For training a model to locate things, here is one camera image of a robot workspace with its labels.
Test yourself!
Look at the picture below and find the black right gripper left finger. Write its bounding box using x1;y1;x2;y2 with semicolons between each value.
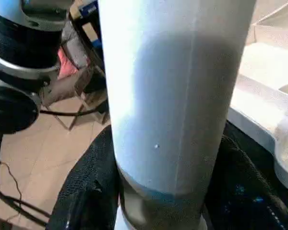
49;126;120;230

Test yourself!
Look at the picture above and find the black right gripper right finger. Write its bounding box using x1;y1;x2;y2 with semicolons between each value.
205;136;288;230

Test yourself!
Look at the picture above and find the white plastic table leg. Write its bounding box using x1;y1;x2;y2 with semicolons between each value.
97;0;258;230

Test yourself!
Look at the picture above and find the white plastic table top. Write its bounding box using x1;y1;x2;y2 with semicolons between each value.
228;20;288;195

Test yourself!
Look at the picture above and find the red cloth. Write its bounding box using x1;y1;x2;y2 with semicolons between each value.
57;46;79;81

